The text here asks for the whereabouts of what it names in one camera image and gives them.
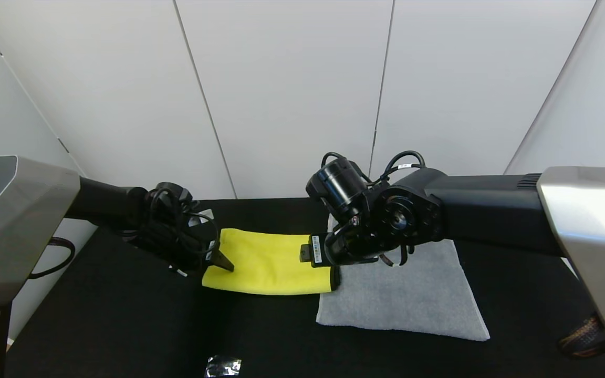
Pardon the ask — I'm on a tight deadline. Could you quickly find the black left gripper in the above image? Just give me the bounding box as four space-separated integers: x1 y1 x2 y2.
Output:
185 239 235 272

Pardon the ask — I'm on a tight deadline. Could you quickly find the yellow microfibre towel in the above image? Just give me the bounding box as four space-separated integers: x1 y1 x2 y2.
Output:
202 228 341 296

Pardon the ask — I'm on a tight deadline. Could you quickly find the grey towel with orange marks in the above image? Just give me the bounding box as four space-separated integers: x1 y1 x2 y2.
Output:
316 213 491 342

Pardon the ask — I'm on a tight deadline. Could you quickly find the crumpled clear plastic scrap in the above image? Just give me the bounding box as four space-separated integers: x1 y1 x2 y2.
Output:
205 355 243 378

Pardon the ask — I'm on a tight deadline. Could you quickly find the black left arm cable bundle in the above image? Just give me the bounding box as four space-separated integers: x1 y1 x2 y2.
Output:
148 184 219 276

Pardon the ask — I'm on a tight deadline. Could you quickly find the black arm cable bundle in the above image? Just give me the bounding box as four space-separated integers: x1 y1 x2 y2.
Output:
321 151 426 184
148 184 219 276

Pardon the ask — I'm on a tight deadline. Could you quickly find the dark braided hose loop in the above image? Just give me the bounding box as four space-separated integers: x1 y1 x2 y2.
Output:
557 312 605 359
28 237 76 280

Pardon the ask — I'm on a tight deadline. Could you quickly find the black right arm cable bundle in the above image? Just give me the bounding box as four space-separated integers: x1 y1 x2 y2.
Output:
321 151 426 184

